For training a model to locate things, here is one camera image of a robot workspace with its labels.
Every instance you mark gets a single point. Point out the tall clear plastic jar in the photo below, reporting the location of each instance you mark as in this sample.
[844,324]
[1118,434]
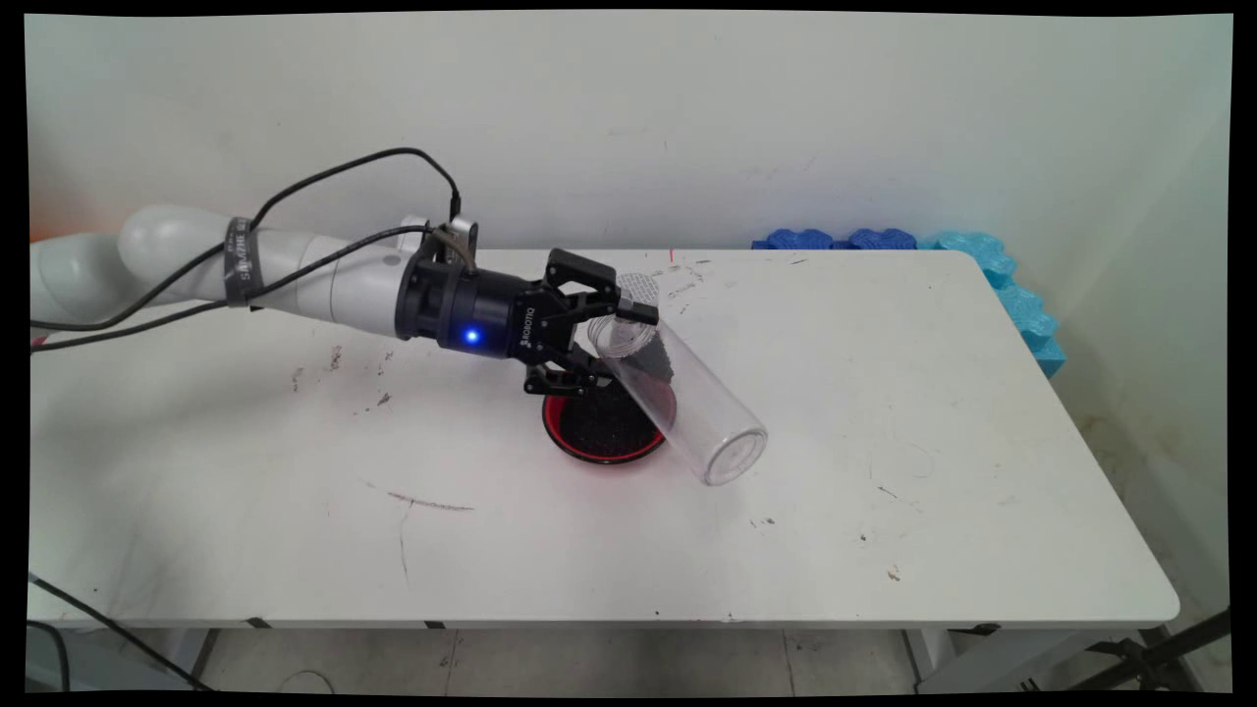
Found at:
[707,432]

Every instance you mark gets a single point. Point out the black tripod stand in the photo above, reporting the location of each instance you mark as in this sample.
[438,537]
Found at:
[1120,648]

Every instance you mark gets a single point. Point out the light blue foam mat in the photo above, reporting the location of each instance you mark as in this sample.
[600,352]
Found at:
[1021,304]

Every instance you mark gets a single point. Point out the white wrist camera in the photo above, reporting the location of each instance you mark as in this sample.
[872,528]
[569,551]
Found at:
[464,234]

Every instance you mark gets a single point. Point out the dark blue foam mat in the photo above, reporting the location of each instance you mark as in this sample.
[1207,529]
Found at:
[797,240]
[882,240]

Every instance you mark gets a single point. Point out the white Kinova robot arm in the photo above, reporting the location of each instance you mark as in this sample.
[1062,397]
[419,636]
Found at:
[177,245]

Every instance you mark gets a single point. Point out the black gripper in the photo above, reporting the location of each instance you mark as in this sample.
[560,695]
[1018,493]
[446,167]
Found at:
[491,314]

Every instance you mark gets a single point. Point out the spice jar with white lid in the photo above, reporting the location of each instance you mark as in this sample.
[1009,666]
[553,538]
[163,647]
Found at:
[643,288]

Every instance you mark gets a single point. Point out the red bowl with black seeds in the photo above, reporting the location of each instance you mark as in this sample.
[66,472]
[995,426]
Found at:
[599,437]

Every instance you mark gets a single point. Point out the grey metal table leg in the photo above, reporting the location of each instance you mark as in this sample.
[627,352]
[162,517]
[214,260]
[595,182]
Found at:
[203,658]
[928,658]

